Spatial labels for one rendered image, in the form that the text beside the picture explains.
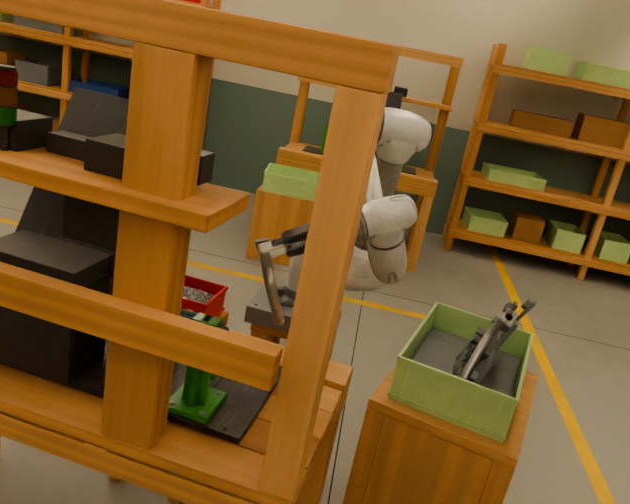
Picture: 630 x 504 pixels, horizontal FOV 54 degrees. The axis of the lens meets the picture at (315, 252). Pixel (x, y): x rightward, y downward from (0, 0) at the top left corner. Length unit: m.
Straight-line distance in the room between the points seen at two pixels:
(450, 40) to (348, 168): 6.03
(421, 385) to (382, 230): 0.70
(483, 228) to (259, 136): 2.80
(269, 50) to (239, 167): 6.33
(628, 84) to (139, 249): 6.06
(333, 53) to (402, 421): 1.37
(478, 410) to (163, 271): 1.20
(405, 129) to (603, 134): 4.99
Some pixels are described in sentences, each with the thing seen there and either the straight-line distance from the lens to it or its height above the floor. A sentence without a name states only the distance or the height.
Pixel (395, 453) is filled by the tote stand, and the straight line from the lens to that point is 2.28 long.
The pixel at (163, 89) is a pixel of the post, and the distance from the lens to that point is 1.35.
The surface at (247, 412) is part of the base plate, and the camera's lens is 1.81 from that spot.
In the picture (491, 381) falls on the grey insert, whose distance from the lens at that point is 2.45.
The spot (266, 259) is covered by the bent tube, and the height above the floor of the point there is 1.35.
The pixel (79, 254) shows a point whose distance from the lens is 1.84.
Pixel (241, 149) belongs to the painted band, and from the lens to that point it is 7.52.
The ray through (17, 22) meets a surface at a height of 1.46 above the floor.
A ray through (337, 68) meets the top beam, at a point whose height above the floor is 1.88.
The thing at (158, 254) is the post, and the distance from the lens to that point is 1.42.
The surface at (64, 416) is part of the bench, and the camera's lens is 1.79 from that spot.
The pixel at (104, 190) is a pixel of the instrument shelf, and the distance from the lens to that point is 1.41.
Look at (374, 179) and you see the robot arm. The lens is 1.94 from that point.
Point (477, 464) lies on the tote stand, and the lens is 2.21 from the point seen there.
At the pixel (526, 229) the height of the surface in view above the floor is 0.40.
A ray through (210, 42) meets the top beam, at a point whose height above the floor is 1.88.
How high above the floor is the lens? 1.93
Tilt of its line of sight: 19 degrees down
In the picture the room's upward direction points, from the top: 11 degrees clockwise
